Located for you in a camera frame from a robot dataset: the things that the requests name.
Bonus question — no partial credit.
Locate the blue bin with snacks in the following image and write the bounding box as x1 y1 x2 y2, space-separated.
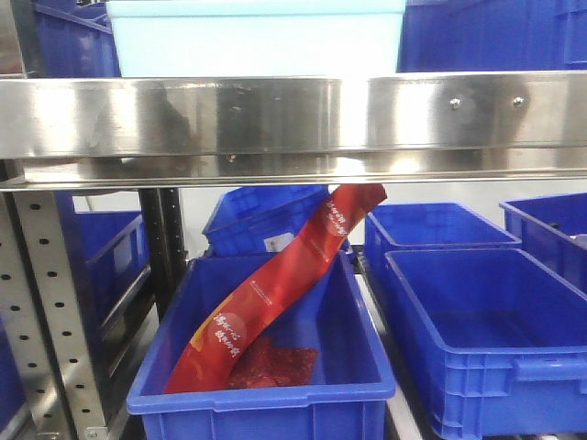
127 255 396 439

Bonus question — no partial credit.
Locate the red snack package strip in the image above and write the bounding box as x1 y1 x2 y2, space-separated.
164 183 386 394

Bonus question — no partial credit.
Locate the left shelf blue bin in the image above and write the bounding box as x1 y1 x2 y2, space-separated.
55 192 150 322

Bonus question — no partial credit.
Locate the steel middle shelf beam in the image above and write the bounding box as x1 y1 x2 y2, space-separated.
1 71 586 192

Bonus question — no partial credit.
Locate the dark blue bin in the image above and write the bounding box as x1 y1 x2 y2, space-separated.
32 1 120 78
398 1 586 72

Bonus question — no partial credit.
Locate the light blue plastic bin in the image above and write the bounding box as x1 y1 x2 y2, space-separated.
105 1 406 78

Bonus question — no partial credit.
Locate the red dried snack packet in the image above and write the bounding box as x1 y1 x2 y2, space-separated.
227 336 319 390

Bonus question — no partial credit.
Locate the upper right dark blue bin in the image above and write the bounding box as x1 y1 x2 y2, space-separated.
398 1 586 72

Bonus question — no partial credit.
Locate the black shelf upright post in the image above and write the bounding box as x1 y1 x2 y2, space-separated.
138 188 187 319

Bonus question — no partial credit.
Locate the rear right blue bin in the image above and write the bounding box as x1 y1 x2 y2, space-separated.
363 202 522 270

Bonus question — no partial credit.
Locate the far right blue bin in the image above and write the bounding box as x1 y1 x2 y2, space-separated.
500 192 586 291

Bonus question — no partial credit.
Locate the upper left dark blue bin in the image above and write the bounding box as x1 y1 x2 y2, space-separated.
32 1 120 78

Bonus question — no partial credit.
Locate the perforated steel shelf upright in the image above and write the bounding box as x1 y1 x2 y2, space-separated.
1 192 112 439

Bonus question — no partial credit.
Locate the front right blue bin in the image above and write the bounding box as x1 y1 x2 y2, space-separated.
379 249 586 439

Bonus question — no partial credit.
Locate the tilted rear blue bin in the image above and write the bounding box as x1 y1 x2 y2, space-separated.
203 184 330 257

